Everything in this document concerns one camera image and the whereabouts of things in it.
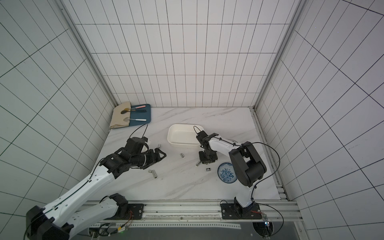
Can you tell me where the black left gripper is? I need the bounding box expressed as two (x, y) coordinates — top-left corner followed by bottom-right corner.
(130, 148), (167, 170)

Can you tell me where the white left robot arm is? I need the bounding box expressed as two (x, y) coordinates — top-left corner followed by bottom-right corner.
(23, 137), (167, 240)

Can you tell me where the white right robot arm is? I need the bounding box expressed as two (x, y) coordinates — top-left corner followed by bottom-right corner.
(196, 131), (267, 219)

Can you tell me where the white plastic storage box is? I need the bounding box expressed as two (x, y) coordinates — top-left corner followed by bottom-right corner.
(167, 124), (204, 148)

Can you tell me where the blue white patterned bowl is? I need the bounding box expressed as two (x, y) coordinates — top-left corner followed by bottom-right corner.
(217, 163), (237, 184)

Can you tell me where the dark blue tray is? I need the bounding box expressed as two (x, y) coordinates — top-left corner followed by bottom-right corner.
(129, 104), (152, 127)

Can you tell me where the beige folded cloth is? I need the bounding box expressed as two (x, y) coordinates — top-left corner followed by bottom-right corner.
(110, 102), (131, 129)

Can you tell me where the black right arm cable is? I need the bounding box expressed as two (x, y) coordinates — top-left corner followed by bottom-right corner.
(236, 141), (285, 238)

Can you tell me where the white handled spoon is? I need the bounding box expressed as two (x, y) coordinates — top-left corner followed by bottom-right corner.
(123, 118), (147, 122)

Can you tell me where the black handled spoon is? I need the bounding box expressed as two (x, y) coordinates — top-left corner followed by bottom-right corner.
(121, 108), (147, 114)

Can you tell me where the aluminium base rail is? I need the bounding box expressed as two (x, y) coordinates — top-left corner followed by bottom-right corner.
(107, 200), (303, 230)

